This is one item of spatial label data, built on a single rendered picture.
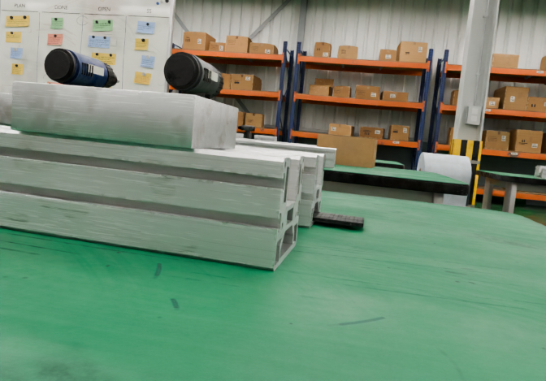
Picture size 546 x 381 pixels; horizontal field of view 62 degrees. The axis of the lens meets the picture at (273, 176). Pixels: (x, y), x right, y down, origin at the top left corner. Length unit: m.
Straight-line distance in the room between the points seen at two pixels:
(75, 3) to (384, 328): 3.88
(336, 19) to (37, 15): 8.11
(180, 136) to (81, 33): 3.62
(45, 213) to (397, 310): 0.29
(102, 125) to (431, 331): 0.27
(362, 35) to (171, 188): 10.84
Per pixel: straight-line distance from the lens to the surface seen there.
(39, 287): 0.30
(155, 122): 0.36
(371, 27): 11.19
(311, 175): 0.52
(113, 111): 0.38
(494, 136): 10.20
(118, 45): 3.77
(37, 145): 0.42
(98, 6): 3.92
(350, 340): 0.25
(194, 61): 0.72
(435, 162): 3.98
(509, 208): 3.84
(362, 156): 2.39
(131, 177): 0.37
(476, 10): 6.41
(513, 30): 11.55
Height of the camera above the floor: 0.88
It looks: 5 degrees down
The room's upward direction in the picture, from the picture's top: 5 degrees clockwise
